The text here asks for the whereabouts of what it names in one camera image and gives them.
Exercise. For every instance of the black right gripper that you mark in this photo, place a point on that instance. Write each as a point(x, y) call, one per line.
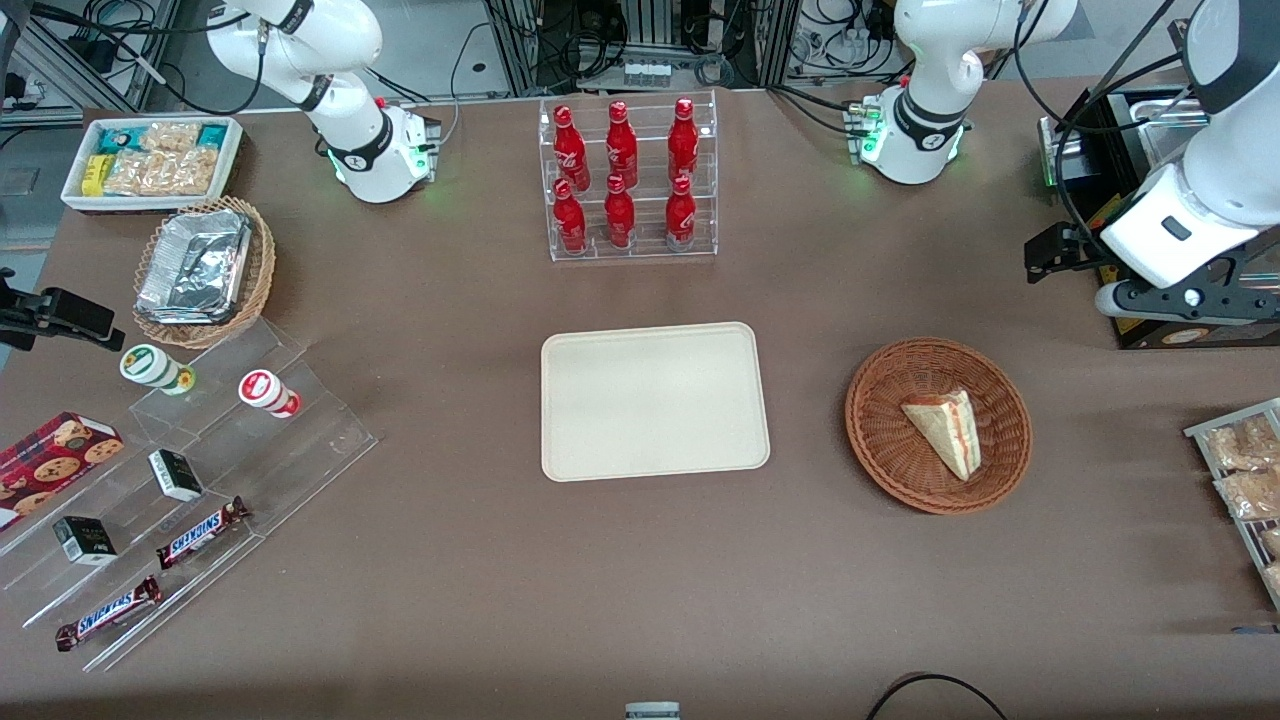
point(30, 317)

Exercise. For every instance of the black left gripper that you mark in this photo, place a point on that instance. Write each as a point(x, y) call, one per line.
point(1078, 247)

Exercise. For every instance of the triangle sandwich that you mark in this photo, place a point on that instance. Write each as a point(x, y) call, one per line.
point(948, 430)

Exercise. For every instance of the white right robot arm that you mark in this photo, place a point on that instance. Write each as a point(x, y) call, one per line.
point(350, 140)

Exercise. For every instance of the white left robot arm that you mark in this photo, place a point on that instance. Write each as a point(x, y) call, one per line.
point(930, 60)

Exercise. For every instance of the light wicker basket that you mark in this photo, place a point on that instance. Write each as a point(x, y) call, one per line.
point(258, 270)

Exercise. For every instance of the brown round wicker basket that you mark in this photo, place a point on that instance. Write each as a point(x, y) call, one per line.
point(885, 440)

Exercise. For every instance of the beige plastic tray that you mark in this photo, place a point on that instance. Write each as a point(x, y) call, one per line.
point(655, 400)

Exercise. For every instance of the green lid snack cup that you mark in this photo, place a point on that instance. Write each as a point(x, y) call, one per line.
point(150, 366)

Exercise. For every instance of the black food display case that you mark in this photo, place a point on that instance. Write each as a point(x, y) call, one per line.
point(1150, 336)

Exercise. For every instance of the aluminium foil container stack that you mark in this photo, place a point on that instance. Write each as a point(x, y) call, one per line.
point(195, 265)

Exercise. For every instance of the yellow snack packet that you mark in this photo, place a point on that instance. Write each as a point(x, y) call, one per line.
point(95, 175)

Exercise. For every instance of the red cookie box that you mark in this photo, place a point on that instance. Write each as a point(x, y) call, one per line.
point(50, 460)

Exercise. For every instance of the clear cracker snack bag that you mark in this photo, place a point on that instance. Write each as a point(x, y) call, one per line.
point(185, 172)
point(1250, 493)
point(1240, 443)
point(132, 172)
point(170, 136)

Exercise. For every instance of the teal snack packet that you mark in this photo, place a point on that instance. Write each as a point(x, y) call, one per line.
point(213, 136)
point(117, 140)

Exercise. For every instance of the small black box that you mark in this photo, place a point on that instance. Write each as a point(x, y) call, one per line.
point(84, 540)
point(176, 475)

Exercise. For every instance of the red lid snack cup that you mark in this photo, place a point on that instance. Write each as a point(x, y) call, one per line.
point(265, 390)

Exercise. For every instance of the white rectangular snack bin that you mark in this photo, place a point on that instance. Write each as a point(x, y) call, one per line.
point(230, 160)

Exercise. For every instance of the Snickers chocolate bar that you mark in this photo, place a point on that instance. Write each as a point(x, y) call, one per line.
point(108, 613)
point(200, 533)

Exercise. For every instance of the clear acrylic stepped stand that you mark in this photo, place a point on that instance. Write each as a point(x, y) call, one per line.
point(300, 440)

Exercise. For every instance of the red cola bottle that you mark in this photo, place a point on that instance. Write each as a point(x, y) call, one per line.
point(569, 220)
point(683, 142)
point(680, 213)
point(568, 150)
point(619, 215)
point(621, 145)

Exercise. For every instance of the clear acrylic bottle rack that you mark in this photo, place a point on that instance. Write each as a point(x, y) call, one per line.
point(645, 250)

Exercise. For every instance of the grey device edge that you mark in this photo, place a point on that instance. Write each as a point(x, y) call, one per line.
point(652, 711)

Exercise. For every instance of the aluminium frame structure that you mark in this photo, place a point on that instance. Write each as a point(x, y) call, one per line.
point(60, 55)

